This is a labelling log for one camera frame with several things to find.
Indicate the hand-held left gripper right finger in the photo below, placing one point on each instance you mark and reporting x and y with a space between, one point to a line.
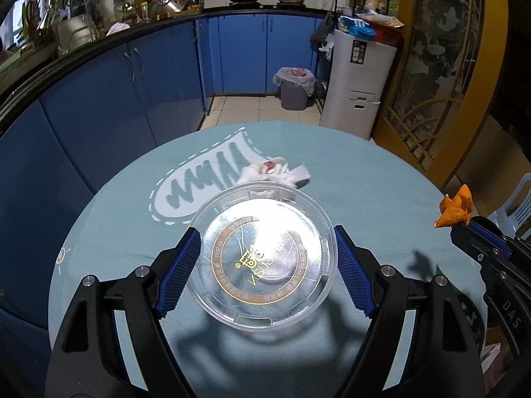
353 271

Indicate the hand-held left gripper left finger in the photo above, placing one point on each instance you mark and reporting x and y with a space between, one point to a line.
179 273

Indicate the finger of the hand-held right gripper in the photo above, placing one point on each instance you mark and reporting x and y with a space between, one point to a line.
485 236

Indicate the orange food piece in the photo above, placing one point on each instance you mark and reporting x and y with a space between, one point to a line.
456 209

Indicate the clear round plastic lid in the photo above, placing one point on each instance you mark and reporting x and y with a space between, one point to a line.
265 257

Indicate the light blue plastic chair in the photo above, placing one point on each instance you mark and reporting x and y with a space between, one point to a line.
514 211

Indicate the white crumpled tissue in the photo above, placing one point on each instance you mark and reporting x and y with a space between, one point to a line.
286 172

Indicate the wooden door with etched glass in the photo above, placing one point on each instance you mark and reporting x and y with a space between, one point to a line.
448 70

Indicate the blue kitchen base cabinets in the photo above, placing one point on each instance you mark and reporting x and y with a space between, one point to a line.
103 103

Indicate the white plastic drawer cabinet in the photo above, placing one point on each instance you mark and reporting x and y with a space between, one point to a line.
356 83

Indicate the grey bin with plastic bag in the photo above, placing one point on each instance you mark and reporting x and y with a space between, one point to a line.
293 91

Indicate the dark hanging cloth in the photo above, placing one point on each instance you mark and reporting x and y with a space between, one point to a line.
322 29

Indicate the blue wipes packet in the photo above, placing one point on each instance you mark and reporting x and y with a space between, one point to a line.
356 27

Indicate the steel dish rack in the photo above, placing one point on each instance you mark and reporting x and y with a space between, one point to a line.
74 33

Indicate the steel bowl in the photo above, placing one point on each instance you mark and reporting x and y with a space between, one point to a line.
168 4

